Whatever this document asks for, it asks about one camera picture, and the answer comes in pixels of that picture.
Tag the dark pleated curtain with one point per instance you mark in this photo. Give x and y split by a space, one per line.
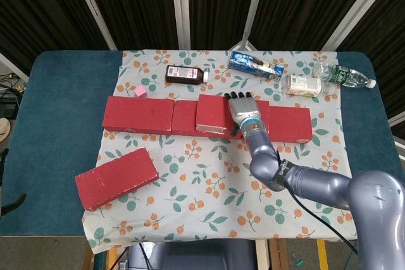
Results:
142 4

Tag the clear bottle with green label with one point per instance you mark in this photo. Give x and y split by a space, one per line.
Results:
341 74

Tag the brown medicine bottle white cap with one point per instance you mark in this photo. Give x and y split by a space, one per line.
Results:
183 74

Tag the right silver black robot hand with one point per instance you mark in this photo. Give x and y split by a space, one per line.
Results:
245 108

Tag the blue-grey robot torso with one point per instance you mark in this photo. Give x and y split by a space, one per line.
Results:
196 255

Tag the floral printed tablecloth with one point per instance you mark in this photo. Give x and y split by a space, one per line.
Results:
196 194

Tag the clear bottle with white label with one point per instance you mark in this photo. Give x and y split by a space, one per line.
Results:
303 85

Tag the beige straw hat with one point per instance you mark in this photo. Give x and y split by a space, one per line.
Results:
3 129

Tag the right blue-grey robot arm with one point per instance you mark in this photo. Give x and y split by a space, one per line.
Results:
316 184

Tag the small pink cube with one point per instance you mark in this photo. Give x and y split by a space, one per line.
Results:
140 92

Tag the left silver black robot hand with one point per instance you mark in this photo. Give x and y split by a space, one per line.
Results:
12 205

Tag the white metal frame post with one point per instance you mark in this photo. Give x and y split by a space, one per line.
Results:
181 7
357 7
95 10
255 4

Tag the red block with chipped corner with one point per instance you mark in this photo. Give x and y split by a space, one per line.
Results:
291 123

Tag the blue felt table cover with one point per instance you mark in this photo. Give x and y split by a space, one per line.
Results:
63 108

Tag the red block with scuffed edges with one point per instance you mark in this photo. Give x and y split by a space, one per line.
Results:
115 178

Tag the blue carton box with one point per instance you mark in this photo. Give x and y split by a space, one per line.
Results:
253 65

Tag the red rectangular block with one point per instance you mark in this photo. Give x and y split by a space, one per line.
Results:
183 118
139 113

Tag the red block with worn end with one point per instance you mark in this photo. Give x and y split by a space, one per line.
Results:
212 110

